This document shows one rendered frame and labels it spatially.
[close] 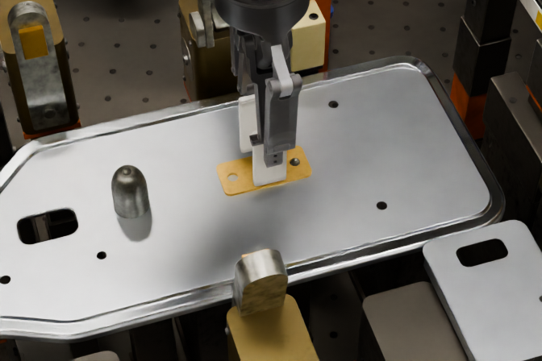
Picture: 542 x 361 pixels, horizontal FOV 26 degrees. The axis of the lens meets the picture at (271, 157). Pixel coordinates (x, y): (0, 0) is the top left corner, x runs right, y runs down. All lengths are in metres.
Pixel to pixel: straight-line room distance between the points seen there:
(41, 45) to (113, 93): 0.48
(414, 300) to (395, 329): 0.03
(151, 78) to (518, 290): 0.72
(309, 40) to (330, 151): 0.11
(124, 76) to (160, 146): 0.49
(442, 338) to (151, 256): 0.26
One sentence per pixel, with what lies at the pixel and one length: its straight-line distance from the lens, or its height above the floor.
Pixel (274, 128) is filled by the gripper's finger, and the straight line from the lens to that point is 0.96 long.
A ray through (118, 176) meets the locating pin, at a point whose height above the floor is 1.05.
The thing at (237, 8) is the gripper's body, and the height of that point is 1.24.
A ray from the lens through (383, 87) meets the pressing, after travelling 1.16.
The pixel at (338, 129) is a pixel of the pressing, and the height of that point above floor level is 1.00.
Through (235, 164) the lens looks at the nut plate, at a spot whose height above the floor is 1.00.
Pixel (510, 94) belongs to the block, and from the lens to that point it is 1.17.
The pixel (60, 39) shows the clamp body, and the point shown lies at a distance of 1.12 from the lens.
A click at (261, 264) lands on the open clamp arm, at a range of 0.88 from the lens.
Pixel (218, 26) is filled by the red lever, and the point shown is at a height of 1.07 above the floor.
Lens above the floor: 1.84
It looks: 50 degrees down
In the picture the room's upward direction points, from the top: straight up
